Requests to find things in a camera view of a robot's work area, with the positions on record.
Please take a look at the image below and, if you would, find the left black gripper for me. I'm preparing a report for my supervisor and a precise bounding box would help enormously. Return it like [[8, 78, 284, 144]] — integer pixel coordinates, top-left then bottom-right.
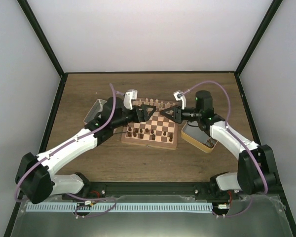
[[112, 105, 157, 129]]

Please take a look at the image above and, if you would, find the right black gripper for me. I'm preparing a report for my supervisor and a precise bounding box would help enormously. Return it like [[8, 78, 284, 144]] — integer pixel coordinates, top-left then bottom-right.
[[160, 104, 201, 124]]

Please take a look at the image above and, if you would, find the yellow rimmed metal tin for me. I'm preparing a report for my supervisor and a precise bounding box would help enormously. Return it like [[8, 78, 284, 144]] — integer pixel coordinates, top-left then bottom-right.
[[181, 121, 217, 154]]

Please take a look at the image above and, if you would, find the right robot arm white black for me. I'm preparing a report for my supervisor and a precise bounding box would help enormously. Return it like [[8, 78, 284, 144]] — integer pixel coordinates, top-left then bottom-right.
[[161, 90, 280, 199]]

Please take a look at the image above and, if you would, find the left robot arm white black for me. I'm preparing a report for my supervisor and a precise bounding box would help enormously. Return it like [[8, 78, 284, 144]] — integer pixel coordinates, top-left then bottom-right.
[[15, 97, 156, 204]]

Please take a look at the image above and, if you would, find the wooden chess board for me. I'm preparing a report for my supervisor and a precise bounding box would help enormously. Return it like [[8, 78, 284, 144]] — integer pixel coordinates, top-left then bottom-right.
[[121, 98, 178, 150]]

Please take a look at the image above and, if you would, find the pink rimmed metal tin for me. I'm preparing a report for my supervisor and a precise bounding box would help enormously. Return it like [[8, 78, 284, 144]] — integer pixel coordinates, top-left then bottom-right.
[[83, 97, 119, 138]]

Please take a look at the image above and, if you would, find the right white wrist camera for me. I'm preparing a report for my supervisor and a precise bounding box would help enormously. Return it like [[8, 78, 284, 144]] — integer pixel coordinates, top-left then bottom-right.
[[173, 90, 186, 109]]

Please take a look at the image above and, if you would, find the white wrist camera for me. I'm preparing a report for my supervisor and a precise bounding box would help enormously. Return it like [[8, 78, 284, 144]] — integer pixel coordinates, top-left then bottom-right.
[[123, 89, 138, 110], [173, 90, 186, 109]]

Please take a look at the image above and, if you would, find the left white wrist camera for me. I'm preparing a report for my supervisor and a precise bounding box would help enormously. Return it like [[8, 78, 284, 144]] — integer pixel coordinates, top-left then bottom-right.
[[123, 89, 138, 110]]

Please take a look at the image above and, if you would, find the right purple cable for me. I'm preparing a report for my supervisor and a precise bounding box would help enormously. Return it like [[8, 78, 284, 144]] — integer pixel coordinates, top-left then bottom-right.
[[181, 80, 268, 219]]

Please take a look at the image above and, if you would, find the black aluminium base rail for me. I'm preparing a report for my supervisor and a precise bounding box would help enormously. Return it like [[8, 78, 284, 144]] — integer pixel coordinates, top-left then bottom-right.
[[22, 181, 282, 200]]

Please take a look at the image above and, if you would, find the black enclosure frame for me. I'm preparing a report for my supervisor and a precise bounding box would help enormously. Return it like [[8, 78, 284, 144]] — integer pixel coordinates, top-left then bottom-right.
[[3, 0, 296, 237]]

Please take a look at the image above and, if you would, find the light blue slotted cable duct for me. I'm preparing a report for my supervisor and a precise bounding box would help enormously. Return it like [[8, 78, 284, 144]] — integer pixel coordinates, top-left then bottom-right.
[[25, 202, 213, 214]]

